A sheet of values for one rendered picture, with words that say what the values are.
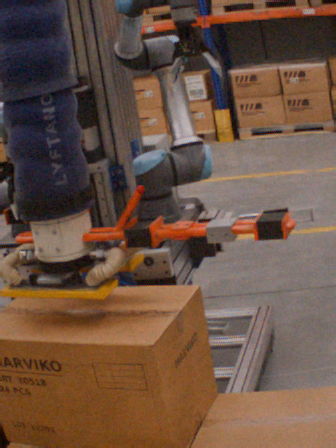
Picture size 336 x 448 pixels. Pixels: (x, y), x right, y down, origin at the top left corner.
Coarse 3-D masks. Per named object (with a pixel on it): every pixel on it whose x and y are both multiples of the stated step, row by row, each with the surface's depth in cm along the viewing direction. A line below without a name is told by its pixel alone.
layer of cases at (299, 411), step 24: (216, 408) 233; (240, 408) 230; (264, 408) 227; (288, 408) 223; (312, 408) 220; (216, 432) 218; (240, 432) 215; (264, 432) 212; (288, 432) 209; (312, 432) 206
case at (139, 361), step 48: (144, 288) 234; (192, 288) 228; (0, 336) 213; (48, 336) 209; (96, 336) 205; (144, 336) 200; (192, 336) 221; (0, 384) 219; (48, 384) 212; (96, 384) 205; (144, 384) 200; (192, 384) 219; (48, 432) 219; (96, 432) 212; (144, 432) 206; (192, 432) 217
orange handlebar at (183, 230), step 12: (96, 228) 214; (108, 228) 213; (168, 228) 206; (180, 228) 200; (192, 228) 201; (204, 228) 198; (240, 228) 194; (252, 228) 193; (288, 228) 190; (24, 240) 218; (84, 240) 211; (96, 240) 210
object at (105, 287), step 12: (36, 276) 212; (72, 276) 207; (12, 288) 213; (24, 288) 211; (36, 288) 210; (48, 288) 208; (60, 288) 207; (72, 288) 206; (84, 288) 204; (96, 288) 203; (108, 288) 204
